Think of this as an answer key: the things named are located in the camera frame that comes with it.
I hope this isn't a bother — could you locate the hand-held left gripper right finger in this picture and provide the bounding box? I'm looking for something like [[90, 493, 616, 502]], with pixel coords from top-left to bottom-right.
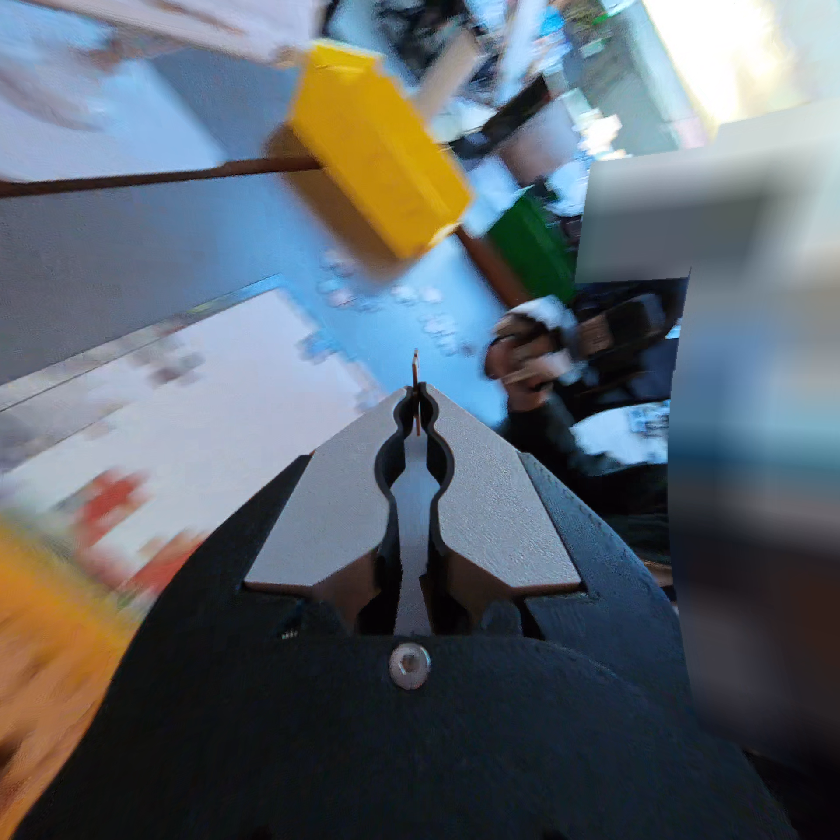
[[417, 382, 583, 636]]

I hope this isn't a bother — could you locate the person's right forearm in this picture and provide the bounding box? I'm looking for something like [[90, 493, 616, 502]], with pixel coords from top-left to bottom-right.
[[502, 390, 631, 487]]

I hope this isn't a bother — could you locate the person's right hand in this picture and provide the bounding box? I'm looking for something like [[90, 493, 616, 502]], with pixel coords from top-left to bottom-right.
[[487, 316, 577, 409]]

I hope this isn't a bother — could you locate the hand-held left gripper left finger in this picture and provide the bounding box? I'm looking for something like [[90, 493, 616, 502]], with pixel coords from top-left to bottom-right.
[[244, 386, 421, 636]]

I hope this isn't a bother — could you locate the green plastic bin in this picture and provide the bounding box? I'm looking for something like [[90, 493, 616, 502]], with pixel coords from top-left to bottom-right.
[[486, 193, 578, 303]]

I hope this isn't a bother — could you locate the white puzzle board printed frame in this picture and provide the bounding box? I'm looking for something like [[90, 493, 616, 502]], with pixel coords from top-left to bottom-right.
[[0, 276, 388, 605]]

